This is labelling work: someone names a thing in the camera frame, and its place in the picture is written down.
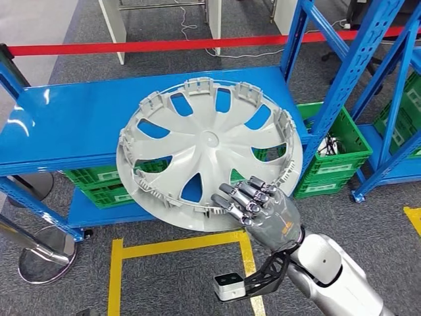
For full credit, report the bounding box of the blue metal shelf rack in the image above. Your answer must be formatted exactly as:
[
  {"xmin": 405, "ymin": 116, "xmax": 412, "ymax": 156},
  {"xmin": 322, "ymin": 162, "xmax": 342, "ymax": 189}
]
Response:
[
  {"xmin": 0, "ymin": 0, "xmax": 407, "ymax": 243},
  {"xmin": 350, "ymin": 17, "xmax": 421, "ymax": 203}
]

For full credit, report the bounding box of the grey plastic wheel hubcap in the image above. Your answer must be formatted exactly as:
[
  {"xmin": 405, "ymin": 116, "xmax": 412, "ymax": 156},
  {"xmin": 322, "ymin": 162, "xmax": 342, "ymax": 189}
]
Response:
[{"xmin": 115, "ymin": 77, "xmax": 304, "ymax": 233}]

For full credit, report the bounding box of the thin white floor cable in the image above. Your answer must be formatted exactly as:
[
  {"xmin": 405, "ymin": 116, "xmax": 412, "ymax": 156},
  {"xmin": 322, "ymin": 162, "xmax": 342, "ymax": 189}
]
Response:
[{"xmin": 179, "ymin": 3, "xmax": 351, "ymax": 60}]

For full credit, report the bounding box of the yellow floor tape outline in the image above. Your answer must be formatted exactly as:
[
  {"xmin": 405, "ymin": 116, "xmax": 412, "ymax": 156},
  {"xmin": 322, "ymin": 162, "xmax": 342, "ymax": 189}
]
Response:
[
  {"xmin": 106, "ymin": 230, "xmax": 267, "ymax": 316},
  {"xmin": 403, "ymin": 205, "xmax": 421, "ymax": 237}
]

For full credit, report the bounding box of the white office desk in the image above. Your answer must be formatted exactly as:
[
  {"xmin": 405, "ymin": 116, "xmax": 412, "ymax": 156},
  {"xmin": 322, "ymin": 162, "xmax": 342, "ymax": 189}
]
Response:
[
  {"xmin": 271, "ymin": 0, "xmax": 298, "ymax": 36},
  {"xmin": 98, "ymin": 0, "xmax": 223, "ymax": 65}
]

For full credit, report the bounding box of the black office chair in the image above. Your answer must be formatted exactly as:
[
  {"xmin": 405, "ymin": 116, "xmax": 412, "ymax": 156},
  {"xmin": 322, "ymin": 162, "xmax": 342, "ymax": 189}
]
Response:
[{"xmin": 320, "ymin": 0, "xmax": 395, "ymax": 95}]

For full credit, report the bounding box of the open green plastic crate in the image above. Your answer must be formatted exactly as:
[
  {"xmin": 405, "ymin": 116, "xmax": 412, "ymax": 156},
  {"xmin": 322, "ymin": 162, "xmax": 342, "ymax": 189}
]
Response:
[{"xmin": 296, "ymin": 102, "xmax": 373, "ymax": 182}]

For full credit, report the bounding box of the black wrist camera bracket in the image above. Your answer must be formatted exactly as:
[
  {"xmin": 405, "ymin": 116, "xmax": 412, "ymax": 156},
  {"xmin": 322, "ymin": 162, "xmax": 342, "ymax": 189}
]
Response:
[{"xmin": 243, "ymin": 244, "xmax": 301, "ymax": 302}]

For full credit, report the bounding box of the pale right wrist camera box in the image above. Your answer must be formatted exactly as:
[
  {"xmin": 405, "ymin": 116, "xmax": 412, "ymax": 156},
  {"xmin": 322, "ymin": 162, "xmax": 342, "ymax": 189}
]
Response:
[{"xmin": 214, "ymin": 272, "xmax": 247, "ymax": 303}]

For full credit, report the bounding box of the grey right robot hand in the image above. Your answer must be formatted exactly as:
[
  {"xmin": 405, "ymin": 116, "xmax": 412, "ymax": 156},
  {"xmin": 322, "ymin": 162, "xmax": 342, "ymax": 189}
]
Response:
[{"xmin": 210, "ymin": 175, "xmax": 305, "ymax": 254}]

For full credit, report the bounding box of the black cable bundle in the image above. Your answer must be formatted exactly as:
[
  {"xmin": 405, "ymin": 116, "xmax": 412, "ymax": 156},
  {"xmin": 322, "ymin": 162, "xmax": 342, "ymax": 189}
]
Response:
[{"xmin": 316, "ymin": 134, "xmax": 340, "ymax": 157}]

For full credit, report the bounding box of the red barrier belt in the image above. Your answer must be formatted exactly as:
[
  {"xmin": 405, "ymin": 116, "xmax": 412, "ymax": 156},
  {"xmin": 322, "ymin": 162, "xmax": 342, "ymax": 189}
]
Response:
[{"xmin": 8, "ymin": 25, "xmax": 405, "ymax": 57}]

